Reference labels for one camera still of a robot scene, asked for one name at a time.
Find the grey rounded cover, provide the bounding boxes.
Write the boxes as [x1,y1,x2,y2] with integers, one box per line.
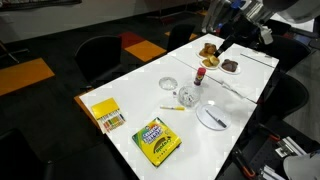
[282,152,320,180]

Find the orange handled black clamp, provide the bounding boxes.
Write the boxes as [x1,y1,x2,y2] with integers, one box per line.
[232,149,258,180]
[258,122,282,142]

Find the metal chair legs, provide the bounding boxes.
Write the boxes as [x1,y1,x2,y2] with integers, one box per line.
[0,39,30,64]

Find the yellow bread buns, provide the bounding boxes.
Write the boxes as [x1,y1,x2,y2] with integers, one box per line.
[201,55,221,68]

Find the black office chair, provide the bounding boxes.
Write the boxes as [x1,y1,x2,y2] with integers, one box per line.
[166,23,198,53]
[255,74,310,125]
[74,34,125,88]
[266,18,293,37]
[259,34,312,73]
[0,128,132,180]
[218,21,236,43]

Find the silver metal bracket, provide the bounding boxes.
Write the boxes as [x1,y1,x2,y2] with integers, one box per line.
[274,135,307,158]

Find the yellow green Crayola marker box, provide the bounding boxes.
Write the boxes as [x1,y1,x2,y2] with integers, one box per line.
[131,116,183,168]

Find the small clear glass bowl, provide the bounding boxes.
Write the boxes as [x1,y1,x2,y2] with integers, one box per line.
[158,76,179,91]

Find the brown bread pile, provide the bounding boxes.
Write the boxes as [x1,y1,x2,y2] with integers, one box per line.
[198,42,218,58]

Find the white plate with yellow buns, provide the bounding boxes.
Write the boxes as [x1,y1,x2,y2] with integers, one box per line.
[199,55,222,71]

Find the red capped purple bottle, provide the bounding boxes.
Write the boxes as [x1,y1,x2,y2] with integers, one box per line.
[193,67,207,87]

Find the brown pastry on plate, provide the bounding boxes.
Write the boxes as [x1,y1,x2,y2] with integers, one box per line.
[195,42,220,60]

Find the white plate with brownie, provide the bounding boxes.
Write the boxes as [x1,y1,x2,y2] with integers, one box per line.
[218,58,242,76]

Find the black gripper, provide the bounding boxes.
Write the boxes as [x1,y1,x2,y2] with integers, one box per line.
[214,14,265,58]

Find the printed paper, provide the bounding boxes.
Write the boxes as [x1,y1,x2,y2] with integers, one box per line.
[183,93,198,105]

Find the dark brown brownie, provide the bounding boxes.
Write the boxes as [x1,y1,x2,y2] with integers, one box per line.
[221,58,239,73]

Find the open marker pack yellow lid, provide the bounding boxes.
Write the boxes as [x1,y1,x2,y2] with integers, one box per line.
[90,97,127,134]

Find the black handled knife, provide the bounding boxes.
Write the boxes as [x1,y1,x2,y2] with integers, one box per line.
[204,108,228,129]

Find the clear plastic fork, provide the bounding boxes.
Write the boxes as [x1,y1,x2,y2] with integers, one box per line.
[219,79,248,100]

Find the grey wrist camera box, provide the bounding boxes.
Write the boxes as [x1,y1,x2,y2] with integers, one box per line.
[260,25,275,46]

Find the yellow marker pen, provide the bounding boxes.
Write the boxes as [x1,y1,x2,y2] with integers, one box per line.
[159,105,186,111]

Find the round white plate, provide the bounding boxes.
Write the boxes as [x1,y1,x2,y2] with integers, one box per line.
[195,103,232,131]

